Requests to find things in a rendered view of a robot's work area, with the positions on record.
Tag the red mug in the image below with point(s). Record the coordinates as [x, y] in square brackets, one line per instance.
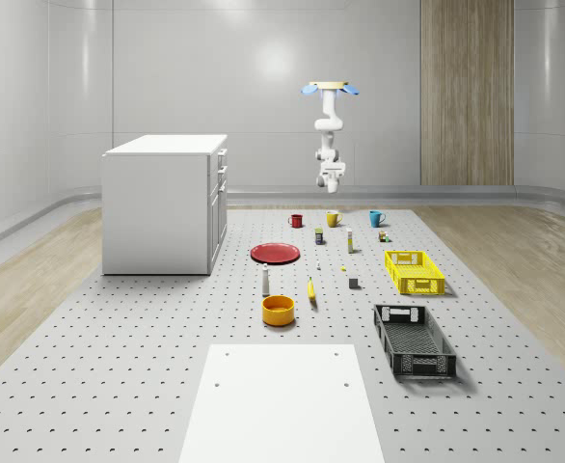
[296, 221]

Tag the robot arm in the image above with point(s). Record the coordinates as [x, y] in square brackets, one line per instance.
[328, 124]

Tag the puzzle cube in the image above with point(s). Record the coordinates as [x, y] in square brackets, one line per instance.
[384, 236]

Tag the drone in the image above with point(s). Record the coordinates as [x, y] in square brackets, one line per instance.
[330, 85]

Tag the flat-sided can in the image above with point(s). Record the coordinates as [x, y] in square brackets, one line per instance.
[319, 236]

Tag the yellow bowl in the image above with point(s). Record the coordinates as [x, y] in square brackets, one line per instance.
[278, 316]

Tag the red plate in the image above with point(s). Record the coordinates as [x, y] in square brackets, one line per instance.
[275, 253]

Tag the white board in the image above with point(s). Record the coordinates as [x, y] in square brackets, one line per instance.
[282, 410]

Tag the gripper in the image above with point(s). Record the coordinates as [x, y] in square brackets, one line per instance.
[333, 169]

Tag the white cabinet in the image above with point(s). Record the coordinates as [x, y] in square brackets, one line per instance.
[157, 212]

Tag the blue mug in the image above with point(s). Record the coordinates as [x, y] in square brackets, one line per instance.
[375, 219]

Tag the yellow and white box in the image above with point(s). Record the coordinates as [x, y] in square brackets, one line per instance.
[349, 241]

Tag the small white bottle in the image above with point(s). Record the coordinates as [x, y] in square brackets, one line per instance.
[265, 282]

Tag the yellow basket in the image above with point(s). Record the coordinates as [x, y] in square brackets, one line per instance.
[420, 284]

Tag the grey cube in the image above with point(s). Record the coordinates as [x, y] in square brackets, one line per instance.
[354, 283]

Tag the yellow mug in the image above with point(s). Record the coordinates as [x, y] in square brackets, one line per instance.
[332, 220]

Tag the banana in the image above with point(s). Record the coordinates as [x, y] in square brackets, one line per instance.
[311, 289]

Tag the dark grey basket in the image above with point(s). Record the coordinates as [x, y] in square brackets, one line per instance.
[424, 364]

